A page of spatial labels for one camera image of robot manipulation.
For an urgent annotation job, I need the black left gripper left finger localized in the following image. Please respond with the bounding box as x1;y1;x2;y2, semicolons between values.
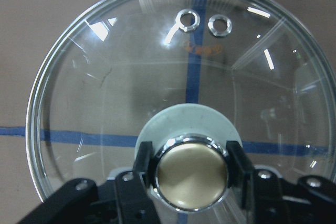
20;142;160;223

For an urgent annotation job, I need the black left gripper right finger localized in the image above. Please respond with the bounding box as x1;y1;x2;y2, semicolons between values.
226;141;335;223

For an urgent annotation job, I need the glass pot lid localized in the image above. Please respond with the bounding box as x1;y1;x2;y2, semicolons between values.
26;0;335;223

